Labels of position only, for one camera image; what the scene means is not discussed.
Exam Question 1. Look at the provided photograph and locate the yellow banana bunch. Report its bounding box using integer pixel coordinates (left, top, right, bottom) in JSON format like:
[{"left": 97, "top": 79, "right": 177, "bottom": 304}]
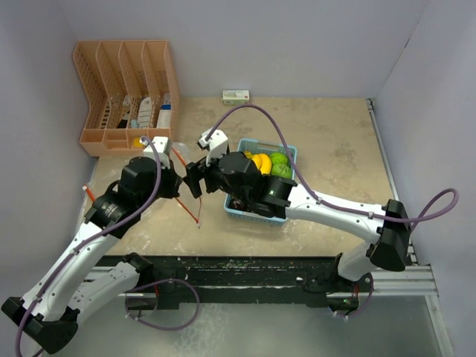
[{"left": 243, "top": 151, "right": 272, "bottom": 175}]

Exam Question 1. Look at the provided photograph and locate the clear zip bag orange zipper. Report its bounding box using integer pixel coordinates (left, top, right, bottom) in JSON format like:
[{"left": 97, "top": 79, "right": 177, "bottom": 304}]
[{"left": 170, "top": 142, "right": 202, "bottom": 228}]

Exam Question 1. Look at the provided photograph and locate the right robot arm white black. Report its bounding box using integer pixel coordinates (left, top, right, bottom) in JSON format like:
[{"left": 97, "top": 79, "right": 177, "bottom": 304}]
[{"left": 184, "top": 152, "right": 411, "bottom": 291}]

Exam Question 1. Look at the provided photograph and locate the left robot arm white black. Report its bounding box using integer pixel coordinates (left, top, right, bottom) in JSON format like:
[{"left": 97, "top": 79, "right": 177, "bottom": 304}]
[{"left": 1, "top": 157, "right": 181, "bottom": 356}]

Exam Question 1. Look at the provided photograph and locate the dark brown mangosteen toy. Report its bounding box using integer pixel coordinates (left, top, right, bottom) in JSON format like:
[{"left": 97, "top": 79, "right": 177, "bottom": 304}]
[{"left": 228, "top": 199, "right": 246, "bottom": 210}]

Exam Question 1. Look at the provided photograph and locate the light blue plastic basket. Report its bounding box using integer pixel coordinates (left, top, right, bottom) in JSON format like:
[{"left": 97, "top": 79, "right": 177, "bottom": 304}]
[{"left": 223, "top": 138, "right": 298, "bottom": 226}]

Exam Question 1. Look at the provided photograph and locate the yellow item in organizer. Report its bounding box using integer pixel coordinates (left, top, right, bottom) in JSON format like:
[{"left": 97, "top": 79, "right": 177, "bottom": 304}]
[{"left": 132, "top": 137, "right": 146, "bottom": 149}]

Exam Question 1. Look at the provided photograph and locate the green apple toy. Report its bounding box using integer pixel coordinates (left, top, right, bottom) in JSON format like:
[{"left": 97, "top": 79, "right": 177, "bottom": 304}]
[{"left": 269, "top": 152, "right": 289, "bottom": 166}]

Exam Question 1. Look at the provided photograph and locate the green cabbage toy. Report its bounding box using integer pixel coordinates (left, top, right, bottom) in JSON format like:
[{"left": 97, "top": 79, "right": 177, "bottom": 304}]
[{"left": 271, "top": 164, "right": 292, "bottom": 179}]

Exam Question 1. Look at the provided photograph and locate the white blue item in organizer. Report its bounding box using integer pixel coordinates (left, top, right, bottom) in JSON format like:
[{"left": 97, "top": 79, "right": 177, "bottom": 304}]
[{"left": 155, "top": 93, "right": 172, "bottom": 129}]

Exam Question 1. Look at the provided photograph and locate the white bottle in organizer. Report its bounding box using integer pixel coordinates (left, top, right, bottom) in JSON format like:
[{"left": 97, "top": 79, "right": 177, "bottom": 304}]
[{"left": 137, "top": 97, "right": 152, "bottom": 129}]

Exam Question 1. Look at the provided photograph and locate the small white green box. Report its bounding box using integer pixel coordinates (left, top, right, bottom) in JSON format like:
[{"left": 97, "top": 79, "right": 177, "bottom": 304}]
[{"left": 222, "top": 89, "right": 250, "bottom": 106}]

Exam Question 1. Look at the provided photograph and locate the orange desk file organizer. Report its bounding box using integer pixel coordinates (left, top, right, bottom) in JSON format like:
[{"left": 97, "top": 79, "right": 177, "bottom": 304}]
[{"left": 73, "top": 40, "right": 181, "bottom": 157}]

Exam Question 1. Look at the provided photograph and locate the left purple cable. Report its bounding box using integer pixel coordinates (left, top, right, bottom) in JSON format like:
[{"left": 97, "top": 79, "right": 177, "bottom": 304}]
[{"left": 13, "top": 135, "right": 163, "bottom": 354}]

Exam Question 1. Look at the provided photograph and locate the purple cable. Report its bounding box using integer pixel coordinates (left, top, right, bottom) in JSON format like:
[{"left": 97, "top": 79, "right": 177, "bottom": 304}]
[
  {"left": 13, "top": 135, "right": 163, "bottom": 354},
  {"left": 205, "top": 104, "right": 459, "bottom": 231}
]

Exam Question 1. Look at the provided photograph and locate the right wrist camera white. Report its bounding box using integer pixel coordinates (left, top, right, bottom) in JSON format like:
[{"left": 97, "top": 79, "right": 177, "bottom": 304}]
[{"left": 197, "top": 128, "right": 228, "bottom": 165}]

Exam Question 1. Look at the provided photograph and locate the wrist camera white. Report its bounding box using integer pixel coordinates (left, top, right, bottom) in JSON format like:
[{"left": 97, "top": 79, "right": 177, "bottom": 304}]
[
  {"left": 140, "top": 135, "right": 173, "bottom": 164},
  {"left": 197, "top": 128, "right": 228, "bottom": 165}
]

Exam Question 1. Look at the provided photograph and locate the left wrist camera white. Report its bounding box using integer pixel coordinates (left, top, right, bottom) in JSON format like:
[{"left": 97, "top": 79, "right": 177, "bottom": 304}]
[{"left": 140, "top": 135, "right": 173, "bottom": 164}]

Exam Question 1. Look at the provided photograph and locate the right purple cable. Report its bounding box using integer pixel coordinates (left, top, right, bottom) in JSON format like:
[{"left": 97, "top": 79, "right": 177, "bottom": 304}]
[{"left": 205, "top": 104, "right": 459, "bottom": 231}]

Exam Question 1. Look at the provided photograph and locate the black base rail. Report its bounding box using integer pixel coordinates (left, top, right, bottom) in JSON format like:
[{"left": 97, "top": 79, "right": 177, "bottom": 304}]
[{"left": 92, "top": 254, "right": 410, "bottom": 309}]

